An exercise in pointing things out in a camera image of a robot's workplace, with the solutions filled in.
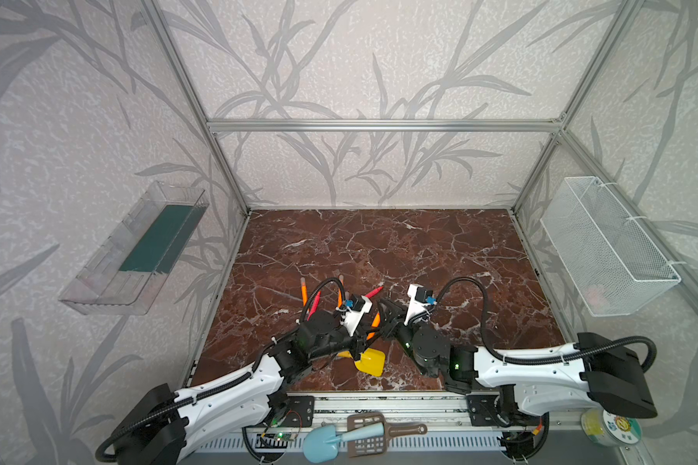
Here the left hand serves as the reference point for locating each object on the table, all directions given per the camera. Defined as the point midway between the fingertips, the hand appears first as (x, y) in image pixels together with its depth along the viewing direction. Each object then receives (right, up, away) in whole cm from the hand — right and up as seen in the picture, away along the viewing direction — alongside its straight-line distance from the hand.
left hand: (384, 320), depth 73 cm
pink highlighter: (-21, -1, +20) cm, 29 cm away
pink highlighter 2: (-2, +3, +23) cm, 23 cm away
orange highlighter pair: (-25, +2, +22) cm, 33 cm away
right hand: (-2, +7, -2) cm, 7 cm away
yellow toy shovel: (-3, -14, +8) cm, 17 cm away
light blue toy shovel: (-16, -29, -3) cm, 33 cm away
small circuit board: (-25, -28, -3) cm, 37 cm away
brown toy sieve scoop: (-2, -30, -3) cm, 30 cm away
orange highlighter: (-2, 0, -2) cm, 3 cm away
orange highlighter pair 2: (-11, +7, -8) cm, 15 cm away
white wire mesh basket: (+50, +16, -10) cm, 53 cm away
